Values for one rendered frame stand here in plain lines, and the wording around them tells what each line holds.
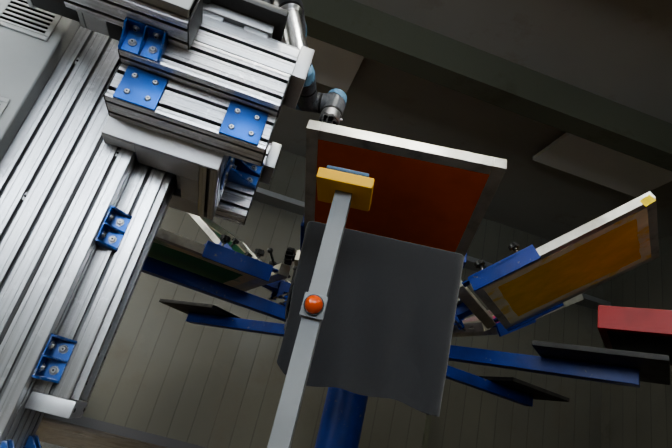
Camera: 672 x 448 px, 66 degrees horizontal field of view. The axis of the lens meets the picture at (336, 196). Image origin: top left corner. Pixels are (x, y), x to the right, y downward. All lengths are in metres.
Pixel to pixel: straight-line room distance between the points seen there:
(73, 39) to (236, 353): 4.60
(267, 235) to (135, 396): 2.10
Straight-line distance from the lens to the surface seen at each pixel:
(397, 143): 1.51
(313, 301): 1.07
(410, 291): 1.42
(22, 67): 1.41
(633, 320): 2.23
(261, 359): 5.76
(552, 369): 2.42
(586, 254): 2.47
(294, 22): 1.96
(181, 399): 5.70
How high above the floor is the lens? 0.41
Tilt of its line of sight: 25 degrees up
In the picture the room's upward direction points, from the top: 15 degrees clockwise
